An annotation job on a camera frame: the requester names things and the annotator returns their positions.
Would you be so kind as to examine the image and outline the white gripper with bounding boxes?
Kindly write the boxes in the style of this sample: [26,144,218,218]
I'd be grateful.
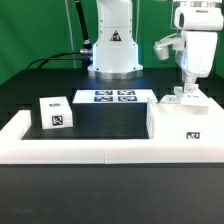
[178,31,218,94]

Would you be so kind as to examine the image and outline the white cabinet body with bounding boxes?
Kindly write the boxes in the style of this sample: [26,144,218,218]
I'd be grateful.
[146,98,224,141]

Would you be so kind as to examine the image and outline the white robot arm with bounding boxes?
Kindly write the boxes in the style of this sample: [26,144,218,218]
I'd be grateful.
[88,0,224,94]

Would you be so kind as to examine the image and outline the white base tag plate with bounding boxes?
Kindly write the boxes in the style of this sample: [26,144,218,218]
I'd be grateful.
[73,89,157,104]

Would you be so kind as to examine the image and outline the small white tagged box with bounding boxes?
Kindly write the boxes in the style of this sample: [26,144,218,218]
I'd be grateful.
[39,96,73,129]

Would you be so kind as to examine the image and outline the white U-shaped foam fence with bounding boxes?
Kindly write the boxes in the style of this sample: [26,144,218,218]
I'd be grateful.
[0,109,224,165]

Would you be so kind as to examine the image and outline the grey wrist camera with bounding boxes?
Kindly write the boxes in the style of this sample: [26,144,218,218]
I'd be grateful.
[154,33,185,60]

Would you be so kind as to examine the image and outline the black thick hose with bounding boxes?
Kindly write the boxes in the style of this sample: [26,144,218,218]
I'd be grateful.
[73,0,92,48]

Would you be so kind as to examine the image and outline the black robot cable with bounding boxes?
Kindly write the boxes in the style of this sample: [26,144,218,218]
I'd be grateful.
[26,48,93,70]

